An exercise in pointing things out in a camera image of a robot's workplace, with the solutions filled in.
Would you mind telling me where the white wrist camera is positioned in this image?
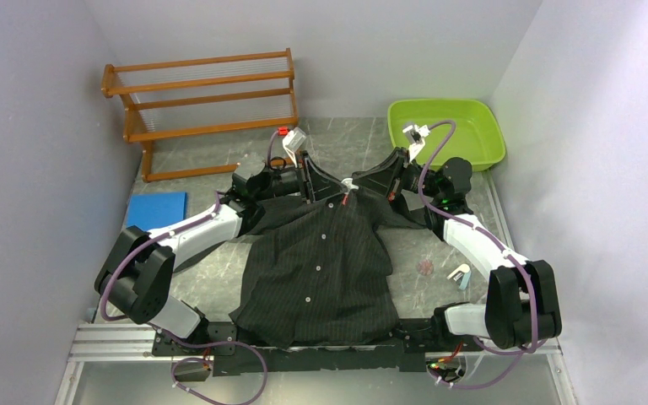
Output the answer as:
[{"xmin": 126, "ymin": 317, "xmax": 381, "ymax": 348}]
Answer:
[
  {"xmin": 402, "ymin": 123, "xmax": 430, "ymax": 161},
  {"xmin": 278, "ymin": 127, "xmax": 307, "ymax": 167}
]

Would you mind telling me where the black base beam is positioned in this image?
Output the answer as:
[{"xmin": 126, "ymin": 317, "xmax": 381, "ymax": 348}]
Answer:
[{"xmin": 151, "ymin": 318, "xmax": 482, "ymax": 376}]

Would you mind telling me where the black pinstriped shirt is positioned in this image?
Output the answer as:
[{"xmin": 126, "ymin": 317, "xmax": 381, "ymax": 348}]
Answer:
[{"xmin": 173, "ymin": 189, "xmax": 424, "ymax": 348}]

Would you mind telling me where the orange wooden shoe rack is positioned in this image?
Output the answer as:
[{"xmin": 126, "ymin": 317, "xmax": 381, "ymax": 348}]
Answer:
[{"xmin": 100, "ymin": 48, "xmax": 300, "ymax": 182}]

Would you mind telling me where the white round badge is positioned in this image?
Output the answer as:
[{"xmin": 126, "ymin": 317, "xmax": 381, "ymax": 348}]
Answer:
[{"xmin": 342, "ymin": 178, "xmax": 358, "ymax": 190}]

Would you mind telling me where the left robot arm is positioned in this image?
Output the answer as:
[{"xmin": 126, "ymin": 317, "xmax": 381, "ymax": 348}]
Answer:
[{"xmin": 94, "ymin": 151, "xmax": 354, "ymax": 354}]

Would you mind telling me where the aluminium frame rail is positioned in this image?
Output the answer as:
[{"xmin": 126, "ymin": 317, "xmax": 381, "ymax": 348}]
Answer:
[{"xmin": 67, "ymin": 322, "xmax": 563, "ymax": 362}]

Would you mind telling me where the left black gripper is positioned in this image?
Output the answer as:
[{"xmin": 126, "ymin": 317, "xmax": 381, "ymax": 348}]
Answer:
[{"xmin": 254, "ymin": 151, "xmax": 348, "ymax": 204}]

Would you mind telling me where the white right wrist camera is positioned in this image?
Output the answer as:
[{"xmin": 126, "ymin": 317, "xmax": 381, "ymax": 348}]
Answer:
[{"xmin": 402, "ymin": 123, "xmax": 430, "ymax": 161}]

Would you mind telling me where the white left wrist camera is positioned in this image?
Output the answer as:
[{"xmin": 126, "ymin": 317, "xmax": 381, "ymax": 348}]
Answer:
[{"xmin": 278, "ymin": 127, "xmax": 307, "ymax": 167}]

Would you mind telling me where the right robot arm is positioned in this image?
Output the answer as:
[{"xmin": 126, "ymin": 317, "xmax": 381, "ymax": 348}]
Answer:
[{"xmin": 345, "ymin": 148, "xmax": 562, "ymax": 350}]

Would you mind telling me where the red round brooch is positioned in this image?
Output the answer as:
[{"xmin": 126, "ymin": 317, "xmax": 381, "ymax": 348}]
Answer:
[{"xmin": 417, "ymin": 259, "xmax": 435, "ymax": 276}]

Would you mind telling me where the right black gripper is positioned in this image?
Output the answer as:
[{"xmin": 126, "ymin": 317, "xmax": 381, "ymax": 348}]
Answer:
[{"xmin": 353, "ymin": 147, "xmax": 443, "ymax": 201}]

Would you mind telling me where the blue flat mat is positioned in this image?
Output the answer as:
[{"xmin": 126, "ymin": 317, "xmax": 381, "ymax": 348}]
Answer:
[{"xmin": 125, "ymin": 192, "xmax": 187, "ymax": 230}]

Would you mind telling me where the green plastic basin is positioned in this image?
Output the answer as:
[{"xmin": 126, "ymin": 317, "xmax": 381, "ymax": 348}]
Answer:
[{"xmin": 387, "ymin": 99, "xmax": 506, "ymax": 171}]

